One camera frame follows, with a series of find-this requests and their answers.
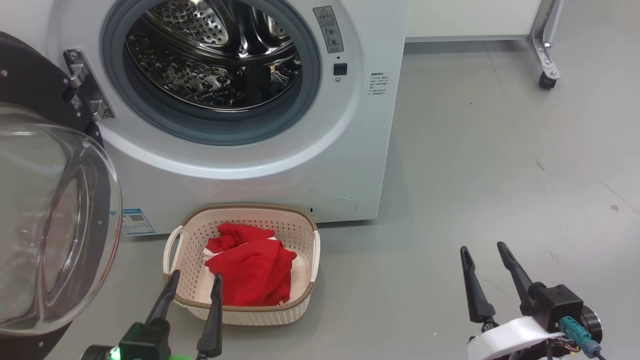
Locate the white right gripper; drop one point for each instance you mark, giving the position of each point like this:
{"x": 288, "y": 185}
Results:
{"x": 510, "y": 340}

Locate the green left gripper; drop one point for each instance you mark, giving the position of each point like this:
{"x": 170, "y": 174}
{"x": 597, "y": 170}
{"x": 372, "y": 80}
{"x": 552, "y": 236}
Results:
{"x": 100, "y": 352}

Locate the red white-trimmed jersey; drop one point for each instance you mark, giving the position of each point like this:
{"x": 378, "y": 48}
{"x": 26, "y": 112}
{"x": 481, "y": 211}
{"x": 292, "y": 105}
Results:
{"x": 255, "y": 270}

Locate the black round glass washer door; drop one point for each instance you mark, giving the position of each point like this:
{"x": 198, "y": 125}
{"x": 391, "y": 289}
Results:
{"x": 50, "y": 225}

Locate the cream perforated laundry basket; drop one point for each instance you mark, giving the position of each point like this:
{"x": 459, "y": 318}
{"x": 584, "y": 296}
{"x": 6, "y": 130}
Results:
{"x": 300, "y": 235}

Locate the white front-load washing machine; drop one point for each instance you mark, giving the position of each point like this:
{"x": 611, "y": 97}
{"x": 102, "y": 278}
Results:
{"x": 350, "y": 165}

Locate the silver washer door hinge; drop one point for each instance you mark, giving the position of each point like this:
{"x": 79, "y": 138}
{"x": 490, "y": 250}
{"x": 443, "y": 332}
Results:
{"x": 87, "y": 85}

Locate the black door latch socket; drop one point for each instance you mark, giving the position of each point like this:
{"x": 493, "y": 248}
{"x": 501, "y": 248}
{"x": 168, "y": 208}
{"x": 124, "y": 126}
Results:
{"x": 340, "y": 69}

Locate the blue white energy label sticker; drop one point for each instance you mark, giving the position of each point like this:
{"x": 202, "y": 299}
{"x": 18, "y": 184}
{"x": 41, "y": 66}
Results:
{"x": 135, "y": 222}

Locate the round white filter cover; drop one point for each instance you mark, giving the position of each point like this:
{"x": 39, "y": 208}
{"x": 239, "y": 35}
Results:
{"x": 335, "y": 207}

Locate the black caster wheel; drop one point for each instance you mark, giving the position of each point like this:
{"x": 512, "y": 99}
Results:
{"x": 547, "y": 81}

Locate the small printed text label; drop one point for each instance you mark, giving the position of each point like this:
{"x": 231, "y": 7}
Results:
{"x": 379, "y": 84}

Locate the silver metal table leg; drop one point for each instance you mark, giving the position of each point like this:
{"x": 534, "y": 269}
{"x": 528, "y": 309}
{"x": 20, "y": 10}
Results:
{"x": 545, "y": 40}

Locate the steel perforated washer drum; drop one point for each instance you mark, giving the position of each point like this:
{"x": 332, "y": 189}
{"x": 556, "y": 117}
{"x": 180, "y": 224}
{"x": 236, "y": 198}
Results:
{"x": 210, "y": 55}

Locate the white table panel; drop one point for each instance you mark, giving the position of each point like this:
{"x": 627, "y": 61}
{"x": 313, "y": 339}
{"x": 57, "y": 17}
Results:
{"x": 470, "y": 17}

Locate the grey warning sticker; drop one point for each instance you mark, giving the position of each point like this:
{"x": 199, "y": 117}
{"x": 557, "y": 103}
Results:
{"x": 328, "y": 29}

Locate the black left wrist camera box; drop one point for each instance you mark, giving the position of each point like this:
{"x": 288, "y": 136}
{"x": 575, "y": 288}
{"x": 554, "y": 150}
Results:
{"x": 145, "y": 342}

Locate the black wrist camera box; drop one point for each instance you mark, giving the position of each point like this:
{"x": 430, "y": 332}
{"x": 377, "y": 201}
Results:
{"x": 557, "y": 305}
{"x": 145, "y": 342}

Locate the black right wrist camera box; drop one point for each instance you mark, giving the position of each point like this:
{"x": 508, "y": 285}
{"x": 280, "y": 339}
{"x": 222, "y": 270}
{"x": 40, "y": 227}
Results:
{"x": 557, "y": 305}

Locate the teal right camera connector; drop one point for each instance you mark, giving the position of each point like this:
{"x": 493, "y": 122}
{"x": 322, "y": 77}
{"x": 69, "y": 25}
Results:
{"x": 577, "y": 332}

